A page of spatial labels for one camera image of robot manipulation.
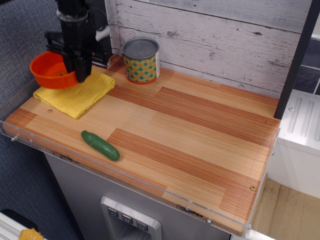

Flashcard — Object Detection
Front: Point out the grey cabinet with dispenser panel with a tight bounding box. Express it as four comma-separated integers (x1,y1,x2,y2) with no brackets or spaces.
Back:
45,153,231,240

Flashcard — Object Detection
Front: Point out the yellow object at corner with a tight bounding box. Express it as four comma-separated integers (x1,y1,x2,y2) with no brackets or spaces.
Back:
18,228,44,240

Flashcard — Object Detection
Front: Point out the white ribbed appliance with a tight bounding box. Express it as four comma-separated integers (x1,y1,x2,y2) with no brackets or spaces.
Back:
266,90,320,198

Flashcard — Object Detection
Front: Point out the patterned tin can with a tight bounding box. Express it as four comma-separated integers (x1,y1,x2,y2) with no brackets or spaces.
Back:
119,37,160,85

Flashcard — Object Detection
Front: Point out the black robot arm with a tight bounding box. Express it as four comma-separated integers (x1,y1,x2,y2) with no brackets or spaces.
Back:
44,0,113,83

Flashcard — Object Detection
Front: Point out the black right upright post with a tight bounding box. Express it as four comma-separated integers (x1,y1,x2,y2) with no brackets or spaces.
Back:
273,0,320,120

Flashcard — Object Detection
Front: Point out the yellow folded cloth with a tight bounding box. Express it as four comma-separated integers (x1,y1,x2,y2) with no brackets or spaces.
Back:
33,70,116,119

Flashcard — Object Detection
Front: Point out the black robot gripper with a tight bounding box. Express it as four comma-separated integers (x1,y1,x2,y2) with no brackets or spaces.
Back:
44,14,112,83

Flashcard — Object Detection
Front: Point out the green toy cucumber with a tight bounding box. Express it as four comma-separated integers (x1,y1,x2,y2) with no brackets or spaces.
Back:
81,130,121,161

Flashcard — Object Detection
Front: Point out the red pan with grey handle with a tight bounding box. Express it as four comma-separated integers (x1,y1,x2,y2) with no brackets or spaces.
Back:
29,49,81,90

